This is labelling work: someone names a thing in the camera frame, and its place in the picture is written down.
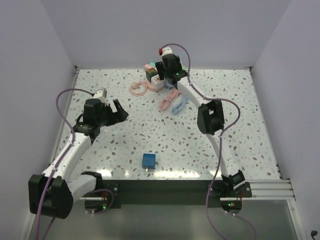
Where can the right wrist camera red cap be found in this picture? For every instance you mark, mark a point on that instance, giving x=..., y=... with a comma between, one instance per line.
x=165, y=51

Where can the blue round socket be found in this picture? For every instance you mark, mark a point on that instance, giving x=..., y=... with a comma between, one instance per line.
x=168, y=85

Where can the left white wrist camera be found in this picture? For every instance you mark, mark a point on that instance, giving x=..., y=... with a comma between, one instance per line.
x=101, y=95

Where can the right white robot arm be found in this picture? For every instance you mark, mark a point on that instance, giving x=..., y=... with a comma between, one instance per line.
x=210, y=122

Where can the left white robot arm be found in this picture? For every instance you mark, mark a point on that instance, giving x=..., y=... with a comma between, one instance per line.
x=52, y=193

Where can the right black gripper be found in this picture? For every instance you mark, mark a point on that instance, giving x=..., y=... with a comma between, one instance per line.
x=160, y=68

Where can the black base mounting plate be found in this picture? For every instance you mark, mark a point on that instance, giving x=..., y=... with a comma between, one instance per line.
x=164, y=192

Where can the blue cube plug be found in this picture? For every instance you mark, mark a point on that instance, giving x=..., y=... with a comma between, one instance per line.
x=149, y=161

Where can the teal cube plug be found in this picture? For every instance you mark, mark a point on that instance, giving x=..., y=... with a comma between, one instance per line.
x=152, y=64

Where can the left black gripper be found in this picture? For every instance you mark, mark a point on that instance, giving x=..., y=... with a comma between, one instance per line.
x=119, y=116

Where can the white cube plug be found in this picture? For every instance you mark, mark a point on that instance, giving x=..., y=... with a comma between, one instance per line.
x=156, y=83

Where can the pink power strip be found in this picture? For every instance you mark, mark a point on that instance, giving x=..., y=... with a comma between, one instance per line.
x=148, y=67

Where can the dark green cube plug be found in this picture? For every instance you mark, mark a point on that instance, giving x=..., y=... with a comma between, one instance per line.
x=150, y=73

